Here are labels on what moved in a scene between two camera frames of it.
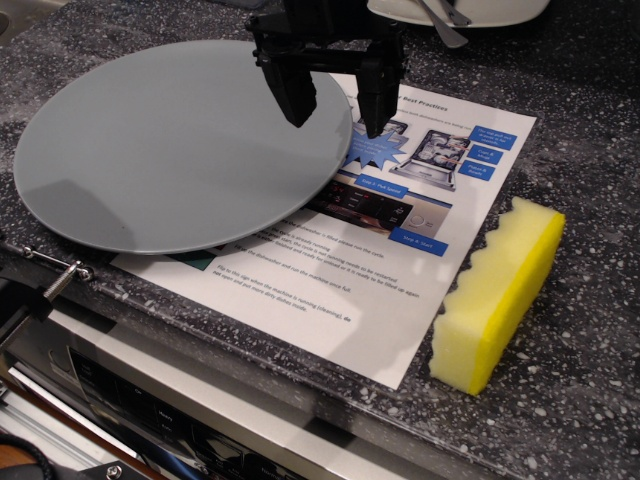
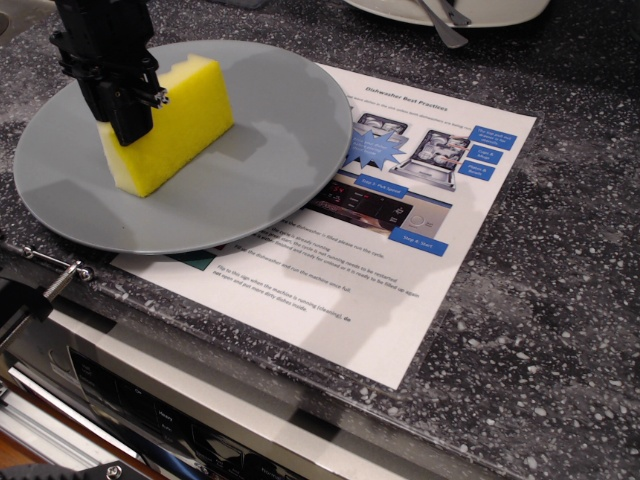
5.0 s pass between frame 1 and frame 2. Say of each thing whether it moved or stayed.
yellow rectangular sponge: moved
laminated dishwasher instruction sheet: stayed
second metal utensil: stayed
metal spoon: stayed
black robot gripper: moved
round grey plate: stayed
